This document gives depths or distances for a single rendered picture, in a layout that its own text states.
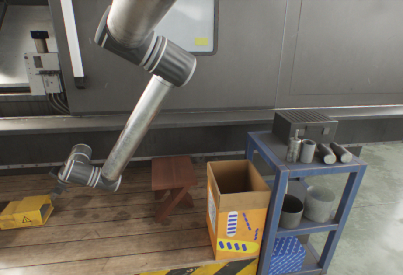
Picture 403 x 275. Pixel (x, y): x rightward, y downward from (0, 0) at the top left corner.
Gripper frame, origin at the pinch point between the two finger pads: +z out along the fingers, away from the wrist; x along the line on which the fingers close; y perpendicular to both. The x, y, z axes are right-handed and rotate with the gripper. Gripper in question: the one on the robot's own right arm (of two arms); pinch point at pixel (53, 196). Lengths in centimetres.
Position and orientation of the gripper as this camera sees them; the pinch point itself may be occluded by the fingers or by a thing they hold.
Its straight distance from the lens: 165.7
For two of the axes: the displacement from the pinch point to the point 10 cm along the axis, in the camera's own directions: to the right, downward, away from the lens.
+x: -1.9, -4.1, 8.9
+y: 7.6, 5.1, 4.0
